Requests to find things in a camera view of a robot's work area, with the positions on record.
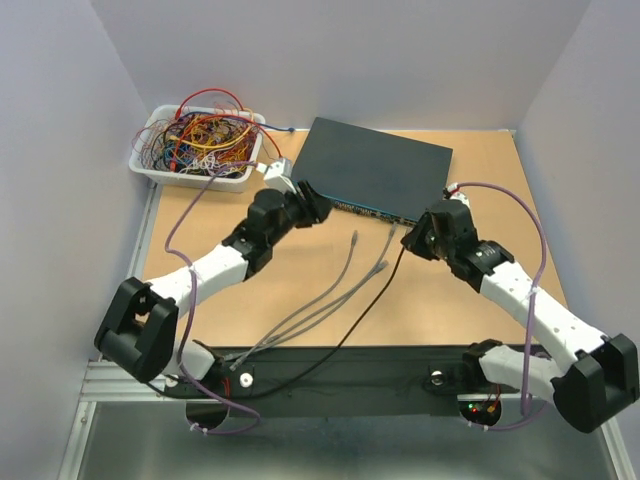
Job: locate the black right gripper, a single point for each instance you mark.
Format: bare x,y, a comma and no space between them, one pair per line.
414,238

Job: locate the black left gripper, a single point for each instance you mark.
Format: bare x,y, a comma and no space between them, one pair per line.
315,209

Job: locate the teal network switch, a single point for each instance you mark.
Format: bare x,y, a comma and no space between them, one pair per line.
370,172

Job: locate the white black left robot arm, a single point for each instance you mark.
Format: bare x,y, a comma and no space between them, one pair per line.
139,327

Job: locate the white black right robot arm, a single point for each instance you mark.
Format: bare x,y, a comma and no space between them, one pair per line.
588,376

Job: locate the white plastic basket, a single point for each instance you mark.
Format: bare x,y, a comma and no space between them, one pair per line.
196,146

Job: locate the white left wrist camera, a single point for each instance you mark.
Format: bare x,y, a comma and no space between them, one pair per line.
277,175

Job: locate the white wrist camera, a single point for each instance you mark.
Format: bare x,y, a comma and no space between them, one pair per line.
277,175
454,197

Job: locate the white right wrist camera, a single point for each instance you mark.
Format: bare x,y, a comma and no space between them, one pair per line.
454,197

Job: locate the grey ethernet cable short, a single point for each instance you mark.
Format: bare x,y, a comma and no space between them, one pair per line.
282,333

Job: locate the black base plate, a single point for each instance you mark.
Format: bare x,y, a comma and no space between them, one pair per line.
356,381

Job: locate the aluminium frame rail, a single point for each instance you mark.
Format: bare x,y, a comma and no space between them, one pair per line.
103,381

